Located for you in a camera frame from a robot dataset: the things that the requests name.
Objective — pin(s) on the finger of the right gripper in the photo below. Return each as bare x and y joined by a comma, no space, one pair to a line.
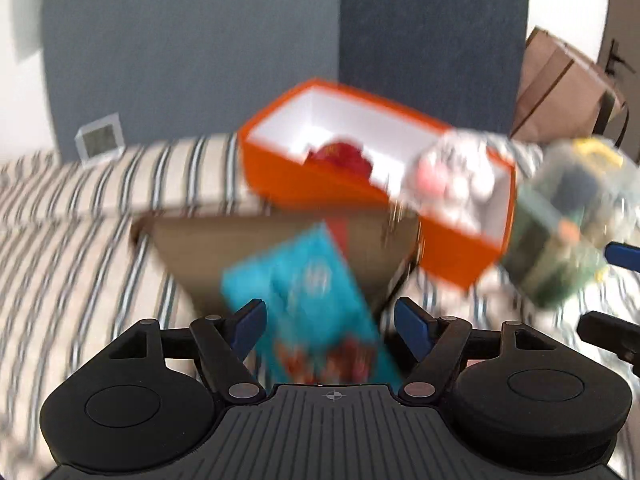
611,334
624,255

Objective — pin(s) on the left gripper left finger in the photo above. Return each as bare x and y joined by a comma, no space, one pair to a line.
223,345

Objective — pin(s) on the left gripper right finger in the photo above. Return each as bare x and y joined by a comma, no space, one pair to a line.
436,343

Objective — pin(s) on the teal cartoon tissue pack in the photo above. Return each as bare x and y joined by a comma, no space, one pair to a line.
319,327

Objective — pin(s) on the white pink plush toy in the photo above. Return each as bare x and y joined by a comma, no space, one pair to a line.
453,181

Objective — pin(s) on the red plush teddy bear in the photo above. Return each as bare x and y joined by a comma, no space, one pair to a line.
343,155

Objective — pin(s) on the clear plastic storage box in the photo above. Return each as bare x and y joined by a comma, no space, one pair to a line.
584,195

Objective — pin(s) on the striped blanket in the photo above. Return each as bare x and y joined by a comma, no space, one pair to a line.
71,282

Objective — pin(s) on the brown paper shopping bag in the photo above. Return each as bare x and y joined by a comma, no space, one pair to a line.
562,93

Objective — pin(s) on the orange cardboard box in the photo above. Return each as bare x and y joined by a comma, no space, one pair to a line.
276,141

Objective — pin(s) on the white digital clock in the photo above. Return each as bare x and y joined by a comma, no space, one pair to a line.
100,141

